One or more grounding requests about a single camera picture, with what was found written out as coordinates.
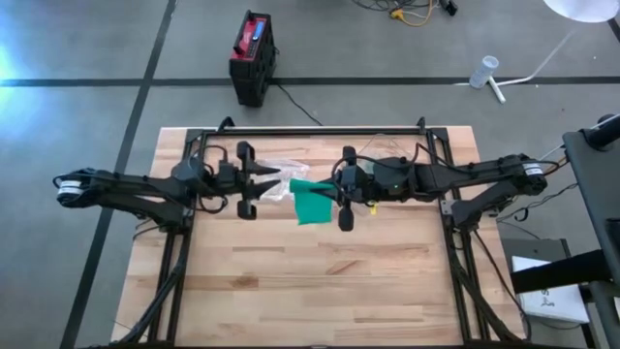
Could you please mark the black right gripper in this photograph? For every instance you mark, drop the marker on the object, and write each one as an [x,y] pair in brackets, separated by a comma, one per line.
[363,186]

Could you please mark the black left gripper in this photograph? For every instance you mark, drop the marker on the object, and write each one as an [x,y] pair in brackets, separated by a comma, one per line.
[237,179]

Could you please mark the dark green bandage piece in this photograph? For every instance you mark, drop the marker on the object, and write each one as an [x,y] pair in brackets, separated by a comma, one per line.
[312,208]

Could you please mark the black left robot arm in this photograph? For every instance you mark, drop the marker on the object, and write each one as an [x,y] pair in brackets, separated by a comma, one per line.
[131,186]

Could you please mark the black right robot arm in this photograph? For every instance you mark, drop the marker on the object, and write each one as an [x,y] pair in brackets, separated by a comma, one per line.
[484,177]

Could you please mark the red and black box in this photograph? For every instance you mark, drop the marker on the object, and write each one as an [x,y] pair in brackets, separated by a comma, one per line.
[252,63]

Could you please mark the grey flat box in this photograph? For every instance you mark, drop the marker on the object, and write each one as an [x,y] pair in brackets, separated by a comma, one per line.
[533,247]

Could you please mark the black plug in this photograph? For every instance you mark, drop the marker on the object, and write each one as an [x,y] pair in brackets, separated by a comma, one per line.
[448,7]

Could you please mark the white box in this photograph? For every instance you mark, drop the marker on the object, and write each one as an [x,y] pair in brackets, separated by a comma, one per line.
[547,300]

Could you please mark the grey desk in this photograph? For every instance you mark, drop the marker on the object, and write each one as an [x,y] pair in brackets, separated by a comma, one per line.
[591,194]

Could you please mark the white floor stand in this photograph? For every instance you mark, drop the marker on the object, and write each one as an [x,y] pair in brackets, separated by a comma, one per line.
[581,7]

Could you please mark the black aluminium rig frame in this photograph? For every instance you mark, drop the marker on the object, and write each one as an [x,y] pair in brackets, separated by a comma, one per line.
[315,131]

